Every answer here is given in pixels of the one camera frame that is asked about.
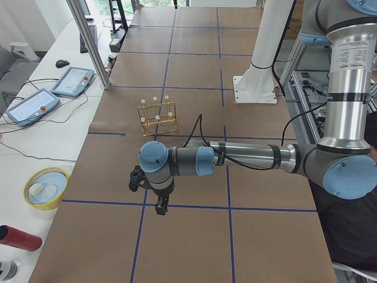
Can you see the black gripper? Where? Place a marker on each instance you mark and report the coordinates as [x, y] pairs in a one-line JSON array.
[[162, 194]]

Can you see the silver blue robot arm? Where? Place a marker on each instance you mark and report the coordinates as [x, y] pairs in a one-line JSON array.
[[339, 162]]

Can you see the yellow rimmed blue bowl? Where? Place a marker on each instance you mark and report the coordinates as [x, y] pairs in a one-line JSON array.
[[44, 190]]

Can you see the far blue teach pendant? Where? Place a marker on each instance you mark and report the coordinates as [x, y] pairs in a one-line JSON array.
[[73, 82]]

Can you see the blue teach pendant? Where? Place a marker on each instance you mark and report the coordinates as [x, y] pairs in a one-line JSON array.
[[73, 82], [33, 108]]

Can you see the near blue teach pendant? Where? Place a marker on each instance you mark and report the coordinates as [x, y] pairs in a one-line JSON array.
[[33, 108]]

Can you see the red cylindrical bottle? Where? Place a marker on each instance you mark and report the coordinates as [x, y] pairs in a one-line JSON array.
[[19, 239]]

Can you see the black computer mouse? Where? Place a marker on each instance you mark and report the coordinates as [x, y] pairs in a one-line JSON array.
[[61, 63]]

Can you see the silver tape roll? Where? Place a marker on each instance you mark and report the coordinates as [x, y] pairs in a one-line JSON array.
[[8, 270]]

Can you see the person in black shirt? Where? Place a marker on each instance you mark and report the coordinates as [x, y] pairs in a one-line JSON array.
[[349, 227]]

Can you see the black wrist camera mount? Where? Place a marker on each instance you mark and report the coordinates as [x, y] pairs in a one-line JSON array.
[[138, 179]]

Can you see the gold wire cup holder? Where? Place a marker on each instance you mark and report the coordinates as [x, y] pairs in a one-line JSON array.
[[158, 117]]

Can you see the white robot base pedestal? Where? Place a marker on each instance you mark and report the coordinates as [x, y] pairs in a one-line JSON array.
[[256, 85]]

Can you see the aluminium frame post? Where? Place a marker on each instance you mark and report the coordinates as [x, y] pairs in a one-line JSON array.
[[78, 14]]

